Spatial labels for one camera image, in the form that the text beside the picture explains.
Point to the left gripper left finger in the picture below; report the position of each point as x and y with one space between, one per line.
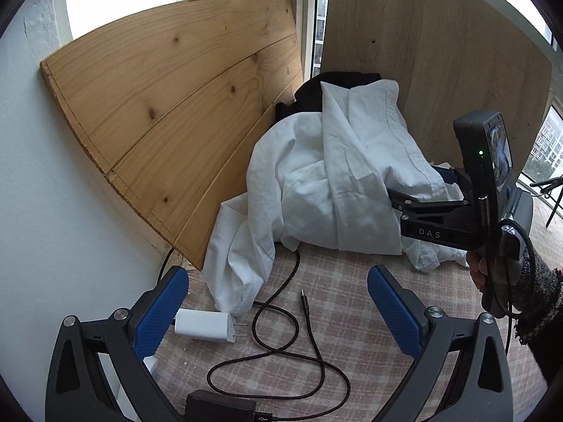
77 388

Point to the white shirt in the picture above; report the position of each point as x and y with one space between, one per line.
321 178

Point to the black power brick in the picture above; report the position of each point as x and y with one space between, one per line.
206 406

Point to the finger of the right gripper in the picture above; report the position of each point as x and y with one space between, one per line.
451 214
449 175

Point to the right forearm tweed sleeve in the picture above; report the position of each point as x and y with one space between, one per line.
540 323

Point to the light plywood board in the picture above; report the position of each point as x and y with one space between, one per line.
448 57

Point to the person's right hand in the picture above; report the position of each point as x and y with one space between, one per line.
489 276

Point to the pine wood board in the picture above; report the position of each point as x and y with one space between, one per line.
169 103

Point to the ring light on tripod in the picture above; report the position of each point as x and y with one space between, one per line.
546 188

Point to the white power adapter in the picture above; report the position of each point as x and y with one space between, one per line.
207 326

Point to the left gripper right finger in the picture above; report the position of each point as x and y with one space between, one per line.
479 388

